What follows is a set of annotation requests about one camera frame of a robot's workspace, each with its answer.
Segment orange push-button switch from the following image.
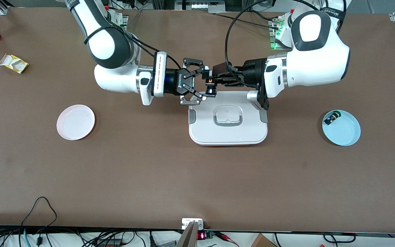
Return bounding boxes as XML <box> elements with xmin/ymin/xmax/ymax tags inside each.
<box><xmin>204</xmin><ymin>78</ymin><xmax>218</xmax><ymax>98</ymax></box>

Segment brown cardboard box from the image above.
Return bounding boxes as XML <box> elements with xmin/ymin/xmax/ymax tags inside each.
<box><xmin>251</xmin><ymin>233</ymin><xmax>277</xmax><ymax>247</ymax></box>

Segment white power strip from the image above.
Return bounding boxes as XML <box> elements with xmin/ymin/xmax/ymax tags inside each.
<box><xmin>175</xmin><ymin>0</ymin><xmax>226</xmax><ymax>12</ymax></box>

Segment small black blue toy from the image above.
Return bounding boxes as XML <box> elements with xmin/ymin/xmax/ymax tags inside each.
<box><xmin>324</xmin><ymin>111</ymin><xmax>342</xmax><ymax>126</ymax></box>

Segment light blue round plate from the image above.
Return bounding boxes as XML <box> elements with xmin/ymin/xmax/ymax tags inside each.
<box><xmin>322</xmin><ymin>110</ymin><xmax>361</xmax><ymax>146</ymax></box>

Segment pink round plate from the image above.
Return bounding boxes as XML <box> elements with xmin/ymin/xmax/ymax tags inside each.
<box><xmin>57</xmin><ymin>105</ymin><xmax>95</xmax><ymax>141</ymax></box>

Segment small white mounting block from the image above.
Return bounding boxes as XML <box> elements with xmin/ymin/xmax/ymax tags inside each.
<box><xmin>182</xmin><ymin>218</ymin><xmax>204</xmax><ymax>230</ymax></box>

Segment grey aluminium bar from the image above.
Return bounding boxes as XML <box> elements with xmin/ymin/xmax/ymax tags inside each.
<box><xmin>176</xmin><ymin>221</ymin><xmax>200</xmax><ymax>247</ymax></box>

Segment yellow snack packet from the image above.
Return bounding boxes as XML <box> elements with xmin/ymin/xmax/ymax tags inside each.
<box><xmin>0</xmin><ymin>54</ymin><xmax>30</xmax><ymax>74</ymax></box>

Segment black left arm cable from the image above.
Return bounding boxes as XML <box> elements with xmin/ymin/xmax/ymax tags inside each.
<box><xmin>225</xmin><ymin>0</ymin><xmax>321</xmax><ymax>88</ymax></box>

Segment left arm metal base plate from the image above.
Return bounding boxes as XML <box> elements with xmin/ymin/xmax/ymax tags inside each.
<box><xmin>269</xmin><ymin>19</ymin><xmax>292</xmax><ymax>51</ymax></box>

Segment white lunch box grey handle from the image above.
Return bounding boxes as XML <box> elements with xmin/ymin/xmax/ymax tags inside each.
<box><xmin>188</xmin><ymin>91</ymin><xmax>268</xmax><ymax>147</ymax></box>

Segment black cable on table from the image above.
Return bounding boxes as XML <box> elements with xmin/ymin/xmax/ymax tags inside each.
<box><xmin>213</xmin><ymin>13</ymin><xmax>280</xmax><ymax>31</ymax></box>

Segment red clip wires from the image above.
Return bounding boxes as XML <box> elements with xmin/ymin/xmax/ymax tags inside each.
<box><xmin>215</xmin><ymin>232</ymin><xmax>240</xmax><ymax>247</ymax></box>

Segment black coiled cable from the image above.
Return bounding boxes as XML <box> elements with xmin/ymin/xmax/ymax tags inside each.
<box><xmin>323</xmin><ymin>233</ymin><xmax>356</xmax><ymax>244</ymax></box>

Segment black looped cable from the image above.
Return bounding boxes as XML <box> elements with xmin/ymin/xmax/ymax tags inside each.
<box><xmin>21</xmin><ymin>196</ymin><xmax>58</xmax><ymax>230</ymax></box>

